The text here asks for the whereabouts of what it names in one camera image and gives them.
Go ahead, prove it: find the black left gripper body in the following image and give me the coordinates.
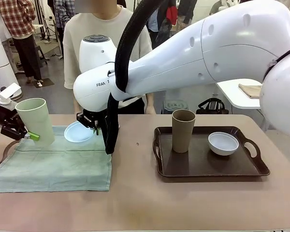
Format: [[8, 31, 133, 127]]
[[0, 100, 22, 127]]

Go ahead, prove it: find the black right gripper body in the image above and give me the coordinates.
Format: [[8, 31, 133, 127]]
[[80, 109, 107, 121]]

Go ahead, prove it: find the light blue bowl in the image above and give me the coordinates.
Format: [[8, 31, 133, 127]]
[[63, 121, 95, 144]]

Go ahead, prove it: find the pale green tall cup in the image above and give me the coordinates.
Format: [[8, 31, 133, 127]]
[[14, 98, 56, 146]]

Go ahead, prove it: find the green cloth mat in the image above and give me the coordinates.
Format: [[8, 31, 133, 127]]
[[0, 125, 113, 193]]

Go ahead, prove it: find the brown tall cup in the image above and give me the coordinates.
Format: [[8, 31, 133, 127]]
[[172, 109, 197, 154]]

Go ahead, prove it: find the white bowl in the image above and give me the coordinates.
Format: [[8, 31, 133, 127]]
[[207, 131, 240, 156]]

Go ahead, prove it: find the person's left forearm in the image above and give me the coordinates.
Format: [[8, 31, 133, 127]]
[[145, 92, 157, 115]]

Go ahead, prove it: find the black floor mat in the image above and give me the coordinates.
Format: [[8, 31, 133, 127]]
[[31, 77, 56, 88]]

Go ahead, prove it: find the round wooden-rimmed base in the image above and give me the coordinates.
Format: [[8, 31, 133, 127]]
[[10, 89, 23, 102]]

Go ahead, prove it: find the white cylindrical air purifier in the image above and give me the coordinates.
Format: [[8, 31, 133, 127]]
[[0, 36, 18, 96]]

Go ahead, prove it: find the black stool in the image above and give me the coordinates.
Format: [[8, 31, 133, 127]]
[[30, 44, 49, 66]]

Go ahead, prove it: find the grey plastic stool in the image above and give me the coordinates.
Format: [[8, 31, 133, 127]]
[[162, 98, 190, 115]]

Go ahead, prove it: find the person in cream shirt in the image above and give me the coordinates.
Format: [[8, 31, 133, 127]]
[[62, 4, 153, 116]]

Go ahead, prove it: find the person in red plaid shirt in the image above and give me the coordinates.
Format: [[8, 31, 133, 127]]
[[0, 0, 43, 84]]

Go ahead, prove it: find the person in blue plaid shirt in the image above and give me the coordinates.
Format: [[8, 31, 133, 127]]
[[53, 0, 76, 57]]

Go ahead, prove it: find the person in dark jacket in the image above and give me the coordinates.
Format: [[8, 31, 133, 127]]
[[146, 0, 176, 47]]

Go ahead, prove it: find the black bag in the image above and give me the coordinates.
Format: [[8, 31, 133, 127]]
[[196, 98, 230, 115]]

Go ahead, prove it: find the red bag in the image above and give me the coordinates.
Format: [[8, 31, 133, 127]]
[[166, 5, 178, 28]]

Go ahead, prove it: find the white side table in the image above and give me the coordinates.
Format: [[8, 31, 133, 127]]
[[216, 80, 265, 110]]

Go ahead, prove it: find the person in dark clothes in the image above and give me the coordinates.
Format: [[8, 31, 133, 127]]
[[177, 0, 199, 25]]

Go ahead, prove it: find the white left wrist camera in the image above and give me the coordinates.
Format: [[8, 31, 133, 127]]
[[0, 82, 21, 105]]

